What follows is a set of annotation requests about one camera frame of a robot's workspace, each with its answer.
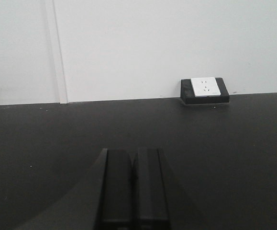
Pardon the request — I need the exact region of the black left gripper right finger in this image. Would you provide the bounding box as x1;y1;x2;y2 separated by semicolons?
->
133;148;210;230

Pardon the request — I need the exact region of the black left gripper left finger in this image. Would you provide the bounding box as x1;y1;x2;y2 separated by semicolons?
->
18;149;133;230

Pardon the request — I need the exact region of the white socket black base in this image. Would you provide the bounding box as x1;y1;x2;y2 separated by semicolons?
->
180;77;230;105

